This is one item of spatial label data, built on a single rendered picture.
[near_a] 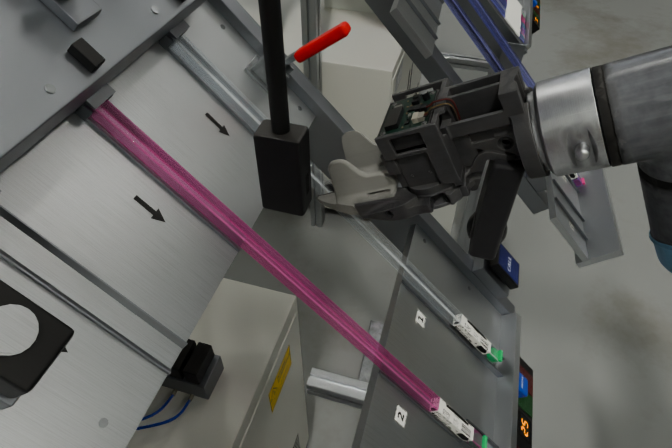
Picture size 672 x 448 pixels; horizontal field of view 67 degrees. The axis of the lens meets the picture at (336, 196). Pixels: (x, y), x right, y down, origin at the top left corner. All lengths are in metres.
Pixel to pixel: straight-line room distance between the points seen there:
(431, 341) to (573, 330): 1.13
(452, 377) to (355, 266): 1.11
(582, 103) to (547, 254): 1.48
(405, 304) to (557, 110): 0.27
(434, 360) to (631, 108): 0.32
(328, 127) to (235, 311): 0.39
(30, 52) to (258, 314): 0.58
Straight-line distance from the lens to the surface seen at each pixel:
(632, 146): 0.40
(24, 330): 0.29
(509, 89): 0.40
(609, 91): 0.40
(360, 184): 0.46
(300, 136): 0.22
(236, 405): 0.77
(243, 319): 0.83
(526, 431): 0.74
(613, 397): 1.62
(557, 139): 0.40
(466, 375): 0.63
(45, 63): 0.34
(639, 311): 1.82
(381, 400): 0.50
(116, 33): 0.38
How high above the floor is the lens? 1.30
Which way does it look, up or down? 43 degrees down
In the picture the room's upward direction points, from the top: straight up
